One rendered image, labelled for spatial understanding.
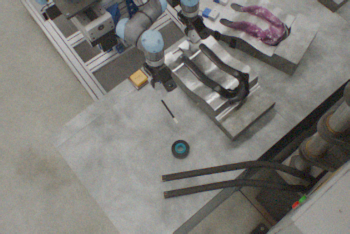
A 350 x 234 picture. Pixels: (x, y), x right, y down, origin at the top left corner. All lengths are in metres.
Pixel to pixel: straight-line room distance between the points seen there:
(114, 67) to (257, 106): 1.19
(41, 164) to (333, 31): 1.94
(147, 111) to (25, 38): 1.64
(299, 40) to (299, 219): 1.08
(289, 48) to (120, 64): 1.21
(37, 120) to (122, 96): 1.11
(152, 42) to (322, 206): 0.78
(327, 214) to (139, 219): 0.88
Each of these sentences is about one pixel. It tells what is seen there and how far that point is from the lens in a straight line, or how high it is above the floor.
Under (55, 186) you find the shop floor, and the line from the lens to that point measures 2.69.
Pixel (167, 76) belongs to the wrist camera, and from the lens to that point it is 1.58.
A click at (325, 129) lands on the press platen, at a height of 1.29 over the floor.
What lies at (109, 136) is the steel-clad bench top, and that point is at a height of 0.80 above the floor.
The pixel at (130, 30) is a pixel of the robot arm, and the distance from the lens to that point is 1.48.
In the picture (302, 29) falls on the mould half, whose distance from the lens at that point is 1.98.
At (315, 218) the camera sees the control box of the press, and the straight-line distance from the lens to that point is 1.06.
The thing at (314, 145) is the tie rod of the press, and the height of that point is 1.12.
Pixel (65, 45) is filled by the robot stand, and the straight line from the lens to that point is 2.84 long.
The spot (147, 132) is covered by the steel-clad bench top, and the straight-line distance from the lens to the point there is 1.80.
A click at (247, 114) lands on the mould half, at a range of 1.77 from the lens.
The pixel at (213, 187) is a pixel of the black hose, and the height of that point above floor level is 0.86.
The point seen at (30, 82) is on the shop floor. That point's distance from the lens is 3.04.
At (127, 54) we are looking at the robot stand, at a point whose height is 0.21.
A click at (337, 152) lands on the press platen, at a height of 1.04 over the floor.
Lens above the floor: 2.48
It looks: 67 degrees down
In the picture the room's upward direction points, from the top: 6 degrees counter-clockwise
